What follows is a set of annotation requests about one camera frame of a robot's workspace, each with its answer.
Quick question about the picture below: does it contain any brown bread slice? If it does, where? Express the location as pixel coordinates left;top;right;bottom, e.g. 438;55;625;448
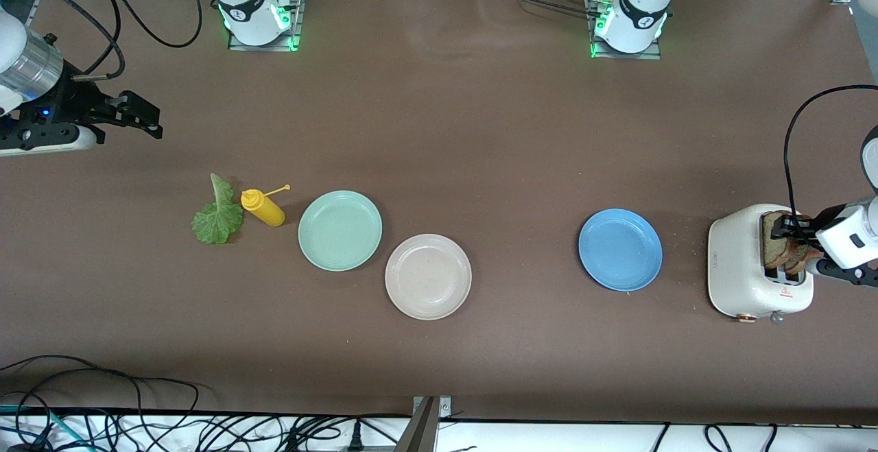
789;239;822;276
762;211;800;269

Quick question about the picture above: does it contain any green lettuce leaf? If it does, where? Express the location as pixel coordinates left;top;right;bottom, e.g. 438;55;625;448
191;173;245;246

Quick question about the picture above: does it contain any yellow mustard squeeze bottle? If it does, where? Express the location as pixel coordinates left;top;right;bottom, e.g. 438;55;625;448
240;184;291;228

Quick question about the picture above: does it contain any blue plate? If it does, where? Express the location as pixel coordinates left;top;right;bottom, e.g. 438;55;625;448
578;208;663;293

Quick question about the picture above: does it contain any mint green plate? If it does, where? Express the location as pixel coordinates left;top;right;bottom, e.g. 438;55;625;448
298;190;383;272

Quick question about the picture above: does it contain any beige plate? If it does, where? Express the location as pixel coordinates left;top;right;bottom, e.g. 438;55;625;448
384;233;473;321

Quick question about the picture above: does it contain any white two-slot toaster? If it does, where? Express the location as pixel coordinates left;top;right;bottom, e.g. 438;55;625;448
707;203;815;322

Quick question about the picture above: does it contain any brown table cover mat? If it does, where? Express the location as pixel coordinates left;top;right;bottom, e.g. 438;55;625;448
0;0;878;427

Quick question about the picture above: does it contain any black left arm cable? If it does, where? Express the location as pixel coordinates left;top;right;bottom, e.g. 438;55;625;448
783;84;878;226

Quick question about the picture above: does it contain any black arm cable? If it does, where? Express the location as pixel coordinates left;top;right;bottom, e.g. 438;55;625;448
48;0;204;86
783;84;878;226

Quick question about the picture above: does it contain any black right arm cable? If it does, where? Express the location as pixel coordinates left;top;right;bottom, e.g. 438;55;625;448
48;0;204;86

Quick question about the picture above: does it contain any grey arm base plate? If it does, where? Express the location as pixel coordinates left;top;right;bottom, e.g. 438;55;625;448
587;0;663;61
227;0;305;52

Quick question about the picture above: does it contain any teal floor cable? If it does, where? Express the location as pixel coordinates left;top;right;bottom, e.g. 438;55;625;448
0;404;90;452

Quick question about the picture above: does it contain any silver corner bracket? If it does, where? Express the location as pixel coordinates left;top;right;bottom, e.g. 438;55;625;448
412;395;452;420

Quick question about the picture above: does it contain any grey metal post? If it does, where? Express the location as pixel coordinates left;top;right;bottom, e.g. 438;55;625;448
394;397;440;452

